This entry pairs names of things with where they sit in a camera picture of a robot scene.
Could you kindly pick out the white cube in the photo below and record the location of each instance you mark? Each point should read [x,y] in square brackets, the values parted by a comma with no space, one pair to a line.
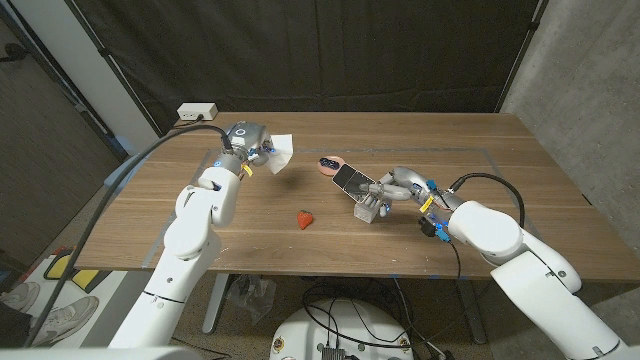
[365,214]

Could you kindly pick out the light blue bin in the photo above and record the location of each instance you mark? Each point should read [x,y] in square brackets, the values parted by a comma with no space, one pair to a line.
[112,175]

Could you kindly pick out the white table leg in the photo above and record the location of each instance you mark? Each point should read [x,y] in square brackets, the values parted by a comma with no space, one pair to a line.
[214,310]

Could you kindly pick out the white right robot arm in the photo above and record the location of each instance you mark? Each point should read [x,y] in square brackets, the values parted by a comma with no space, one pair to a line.
[530,280]

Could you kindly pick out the black backdrop stand pole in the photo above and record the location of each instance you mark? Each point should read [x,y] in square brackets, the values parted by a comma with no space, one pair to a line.
[525,50]
[107,60]

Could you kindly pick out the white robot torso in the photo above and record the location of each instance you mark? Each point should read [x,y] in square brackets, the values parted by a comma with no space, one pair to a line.
[100,354]

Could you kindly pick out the red strawberry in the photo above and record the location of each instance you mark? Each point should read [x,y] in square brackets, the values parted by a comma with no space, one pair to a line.
[304,220]

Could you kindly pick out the clear plastic bag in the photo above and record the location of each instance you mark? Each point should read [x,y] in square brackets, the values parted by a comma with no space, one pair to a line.
[252,297]

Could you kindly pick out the grey table leg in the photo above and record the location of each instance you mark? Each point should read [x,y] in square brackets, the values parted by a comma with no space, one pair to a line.
[472,315]

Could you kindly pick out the black finned electronics box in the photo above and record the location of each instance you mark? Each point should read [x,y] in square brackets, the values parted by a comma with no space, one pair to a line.
[334,354]

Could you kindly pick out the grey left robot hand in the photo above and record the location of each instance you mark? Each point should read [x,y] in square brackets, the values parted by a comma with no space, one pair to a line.
[247,137]

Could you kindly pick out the white cloth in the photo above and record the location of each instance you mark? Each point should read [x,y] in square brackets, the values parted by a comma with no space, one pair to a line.
[281,152]

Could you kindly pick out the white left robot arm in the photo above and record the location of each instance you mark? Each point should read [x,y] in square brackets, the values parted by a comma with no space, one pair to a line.
[195,230]

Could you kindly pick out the yellow black floor pad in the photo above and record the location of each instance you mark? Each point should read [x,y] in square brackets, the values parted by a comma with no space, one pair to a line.
[87,279]
[61,265]

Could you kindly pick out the pink round dish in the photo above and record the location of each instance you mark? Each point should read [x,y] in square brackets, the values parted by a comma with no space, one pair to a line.
[327,167]

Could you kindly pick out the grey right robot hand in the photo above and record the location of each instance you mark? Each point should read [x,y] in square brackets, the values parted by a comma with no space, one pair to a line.
[407,182]

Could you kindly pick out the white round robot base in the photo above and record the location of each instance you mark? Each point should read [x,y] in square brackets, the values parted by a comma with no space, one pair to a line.
[350,325]

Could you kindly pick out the black backdrop curtain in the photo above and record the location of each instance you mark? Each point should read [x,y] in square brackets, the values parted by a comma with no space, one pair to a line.
[310,50]

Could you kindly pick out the grey white sneaker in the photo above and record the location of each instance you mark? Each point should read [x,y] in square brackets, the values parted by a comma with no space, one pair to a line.
[20,296]
[67,315]

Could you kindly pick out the white power strip box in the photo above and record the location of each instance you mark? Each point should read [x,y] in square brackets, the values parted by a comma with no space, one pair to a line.
[195,111]

